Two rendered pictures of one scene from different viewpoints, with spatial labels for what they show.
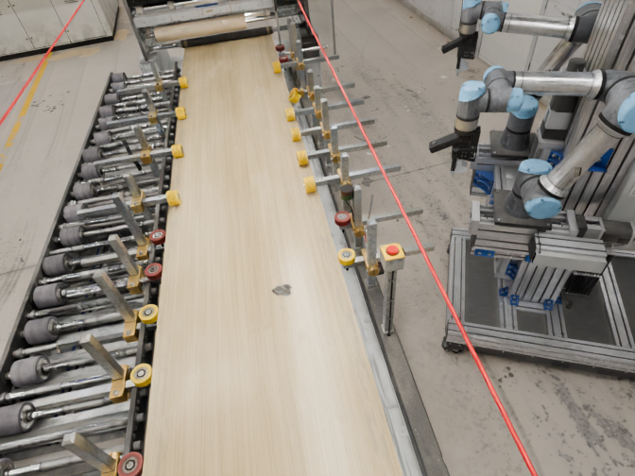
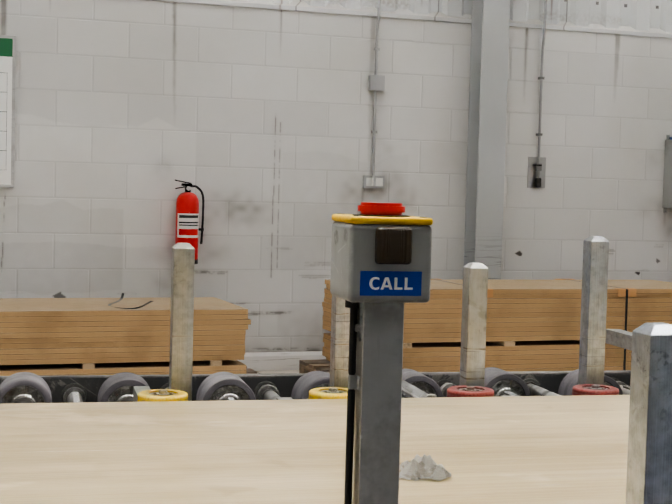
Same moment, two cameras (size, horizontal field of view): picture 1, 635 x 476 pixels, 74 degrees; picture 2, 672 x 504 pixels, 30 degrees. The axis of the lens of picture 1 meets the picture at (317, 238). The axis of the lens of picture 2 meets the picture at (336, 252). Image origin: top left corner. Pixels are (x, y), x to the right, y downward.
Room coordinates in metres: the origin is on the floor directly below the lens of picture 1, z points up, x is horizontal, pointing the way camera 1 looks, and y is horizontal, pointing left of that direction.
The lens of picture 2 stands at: (0.78, -1.29, 1.24)
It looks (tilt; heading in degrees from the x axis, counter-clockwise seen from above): 3 degrees down; 82
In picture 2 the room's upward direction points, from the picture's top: 2 degrees clockwise
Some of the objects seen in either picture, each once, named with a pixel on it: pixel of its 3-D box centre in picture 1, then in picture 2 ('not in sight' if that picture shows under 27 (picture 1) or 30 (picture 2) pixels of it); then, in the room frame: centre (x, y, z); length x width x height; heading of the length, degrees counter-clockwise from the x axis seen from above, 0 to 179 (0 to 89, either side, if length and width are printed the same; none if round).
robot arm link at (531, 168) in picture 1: (532, 178); not in sight; (1.28, -0.89, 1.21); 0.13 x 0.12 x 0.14; 168
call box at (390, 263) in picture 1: (391, 258); (379, 261); (0.96, -0.25, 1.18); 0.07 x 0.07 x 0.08; 6
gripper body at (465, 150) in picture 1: (464, 142); not in sight; (1.22, -0.55, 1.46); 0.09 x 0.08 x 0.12; 71
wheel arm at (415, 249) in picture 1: (387, 255); not in sight; (1.27, -0.32, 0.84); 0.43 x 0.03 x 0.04; 96
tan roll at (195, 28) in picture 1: (224, 24); not in sight; (4.01, 0.59, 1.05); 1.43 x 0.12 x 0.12; 96
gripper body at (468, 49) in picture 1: (466, 44); not in sight; (2.01, -0.83, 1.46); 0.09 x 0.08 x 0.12; 71
